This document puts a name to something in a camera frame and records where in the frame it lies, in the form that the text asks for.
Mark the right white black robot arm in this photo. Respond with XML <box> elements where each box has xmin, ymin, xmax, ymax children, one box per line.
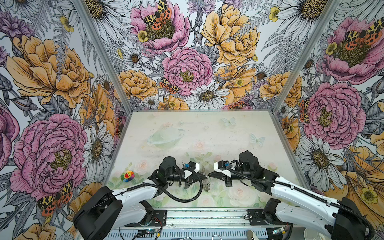
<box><xmin>209</xmin><ymin>151</ymin><xmax>375</xmax><ymax>240</ymax></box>

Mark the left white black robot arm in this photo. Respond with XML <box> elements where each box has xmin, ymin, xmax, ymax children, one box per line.
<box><xmin>73</xmin><ymin>157</ymin><xmax>207</xmax><ymax>240</ymax></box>

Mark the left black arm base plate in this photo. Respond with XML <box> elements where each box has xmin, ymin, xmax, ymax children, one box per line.
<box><xmin>125</xmin><ymin>210</ymin><xmax>168</xmax><ymax>227</ymax></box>

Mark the colourful flower toy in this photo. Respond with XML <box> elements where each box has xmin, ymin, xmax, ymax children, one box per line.
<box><xmin>121</xmin><ymin>170</ymin><xmax>135</xmax><ymax>183</ymax></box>

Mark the slotted grey cable duct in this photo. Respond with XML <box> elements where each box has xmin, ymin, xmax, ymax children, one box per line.
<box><xmin>105</xmin><ymin>229</ymin><xmax>249</xmax><ymax>240</ymax></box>

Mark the small circuit board with wires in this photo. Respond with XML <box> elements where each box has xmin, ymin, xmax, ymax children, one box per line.
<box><xmin>134</xmin><ymin>228</ymin><xmax>163</xmax><ymax>240</ymax></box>

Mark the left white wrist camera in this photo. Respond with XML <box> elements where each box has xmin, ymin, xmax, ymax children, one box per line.
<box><xmin>184</xmin><ymin>161</ymin><xmax>200</xmax><ymax>173</ymax></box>

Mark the white paper cup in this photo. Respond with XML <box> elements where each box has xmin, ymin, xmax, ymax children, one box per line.
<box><xmin>304</xmin><ymin>228</ymin><xmax>328</xmax><ymax>240</ymax></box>

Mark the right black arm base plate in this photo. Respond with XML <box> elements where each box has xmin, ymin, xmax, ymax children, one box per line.
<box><xmin>244</xmin><ymin>209</ymin><xmax>288</xmax><ymax>226</ymax></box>

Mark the aluminium mounting rail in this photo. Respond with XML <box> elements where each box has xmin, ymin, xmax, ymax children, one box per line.
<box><xmin>113</xmin><ymin>206</ymin><xmax>334</xmax><ymax>230</ymax></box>

